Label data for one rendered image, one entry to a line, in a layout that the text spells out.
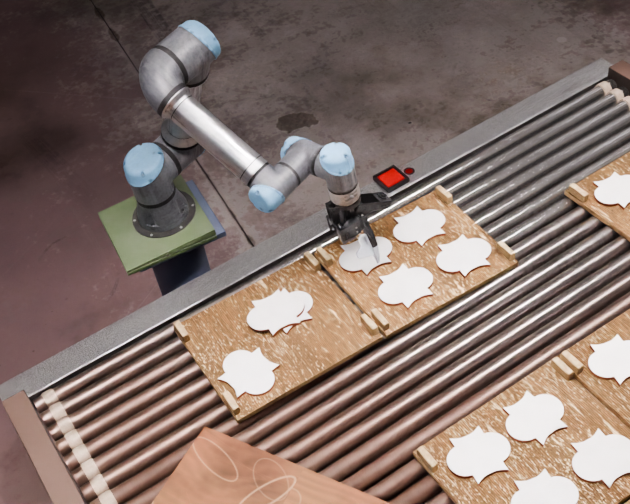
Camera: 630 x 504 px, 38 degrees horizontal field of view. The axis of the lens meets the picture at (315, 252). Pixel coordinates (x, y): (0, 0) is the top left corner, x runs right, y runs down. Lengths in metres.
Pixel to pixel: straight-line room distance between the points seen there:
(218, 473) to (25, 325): 2.01
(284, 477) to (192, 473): 0.20
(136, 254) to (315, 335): 0.64
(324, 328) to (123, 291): 1.67
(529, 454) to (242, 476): 0.62
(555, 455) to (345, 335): 0.58
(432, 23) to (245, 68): 1.01
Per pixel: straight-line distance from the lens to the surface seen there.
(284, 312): 2.33
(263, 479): 1.97
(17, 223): 4.33
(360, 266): 2.42
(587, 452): 2.10
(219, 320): 2.37
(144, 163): 2.58
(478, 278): 2.39
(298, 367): 2.24
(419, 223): 2.51
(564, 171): 2.72
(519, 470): 2.07
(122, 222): 2.77
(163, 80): 2.23
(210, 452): 2.02
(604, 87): 3.03
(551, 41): 4.86
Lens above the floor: 2.72
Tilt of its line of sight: 46 degrees down
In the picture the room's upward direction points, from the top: 9 degrees counter-clockwise
